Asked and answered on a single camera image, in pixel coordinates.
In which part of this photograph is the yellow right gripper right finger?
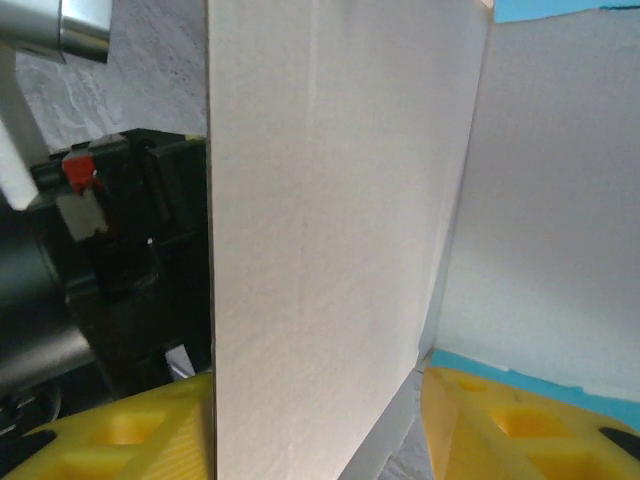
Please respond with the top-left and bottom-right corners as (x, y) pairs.
(421, 366), (640, 480)

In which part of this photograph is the aluminium side rail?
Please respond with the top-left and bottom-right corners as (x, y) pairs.
(0, 0), (112, 65)

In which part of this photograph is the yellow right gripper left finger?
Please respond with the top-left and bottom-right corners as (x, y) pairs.
(9, 372), (217, 480)

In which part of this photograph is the blue paper box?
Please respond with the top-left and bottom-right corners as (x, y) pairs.
(206, 0), (640, 480)

